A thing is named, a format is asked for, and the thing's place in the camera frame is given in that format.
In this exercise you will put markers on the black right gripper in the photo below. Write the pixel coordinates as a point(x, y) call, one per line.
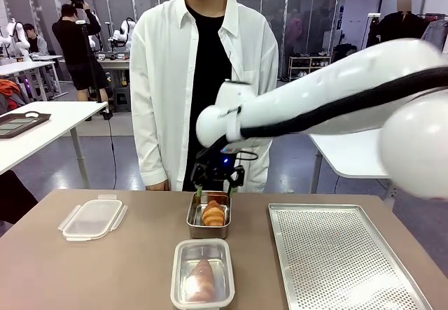
point(218, 164)

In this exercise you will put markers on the golden brown croissant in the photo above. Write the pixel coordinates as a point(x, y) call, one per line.
point(203, 280)
point(213, 213)

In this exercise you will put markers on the clear plastic clip lid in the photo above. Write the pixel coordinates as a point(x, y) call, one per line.
point(92, 218)
point(210, 245)

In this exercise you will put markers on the person's right forearm white sleeve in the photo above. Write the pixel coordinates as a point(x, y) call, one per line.
point(148, 149)

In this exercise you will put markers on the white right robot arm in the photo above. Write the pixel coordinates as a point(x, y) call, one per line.
point(315, 93)

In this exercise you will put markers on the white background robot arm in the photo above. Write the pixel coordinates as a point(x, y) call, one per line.
point(19, 40)

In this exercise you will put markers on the rectangular steel container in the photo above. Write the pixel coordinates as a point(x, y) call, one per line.
point(210, 231)
point(182, 254)

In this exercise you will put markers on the person's right hand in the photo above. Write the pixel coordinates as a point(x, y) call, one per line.
point(157, 186)

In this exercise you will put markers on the person in white shirt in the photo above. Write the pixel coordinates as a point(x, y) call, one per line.
point(161, 79)

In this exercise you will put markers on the grey stool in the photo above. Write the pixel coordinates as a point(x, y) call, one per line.
point(120, 98)

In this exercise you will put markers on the wooden shoe rack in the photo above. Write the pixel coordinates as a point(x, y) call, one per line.
point(308, 65)

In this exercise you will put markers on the perforated steel baking tray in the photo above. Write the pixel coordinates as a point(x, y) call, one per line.
point(343, 254)

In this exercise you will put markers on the white side table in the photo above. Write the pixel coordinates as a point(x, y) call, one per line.
point(52, 128)

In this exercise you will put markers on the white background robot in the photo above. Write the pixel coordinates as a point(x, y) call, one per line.
point(122, 33)

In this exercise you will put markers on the person in black shorts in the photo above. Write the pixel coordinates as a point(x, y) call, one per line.
point(78, 51)

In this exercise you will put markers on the black garment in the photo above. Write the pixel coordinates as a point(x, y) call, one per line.
point(14, 198)

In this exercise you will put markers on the brown serving tray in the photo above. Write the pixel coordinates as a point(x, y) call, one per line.
point(21, 122)

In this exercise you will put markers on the white background desk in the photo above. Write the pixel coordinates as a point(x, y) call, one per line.
point(24, 66)

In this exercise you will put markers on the orange jacket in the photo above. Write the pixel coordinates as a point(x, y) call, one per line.
point(8, 89)

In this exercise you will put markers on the seated person grey top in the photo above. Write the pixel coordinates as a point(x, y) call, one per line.
point(35, 42)

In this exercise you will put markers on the person in black coat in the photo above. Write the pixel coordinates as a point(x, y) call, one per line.
point(392, 30)

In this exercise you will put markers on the hanging grey clothes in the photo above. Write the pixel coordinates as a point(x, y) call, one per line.
point(435, 31)

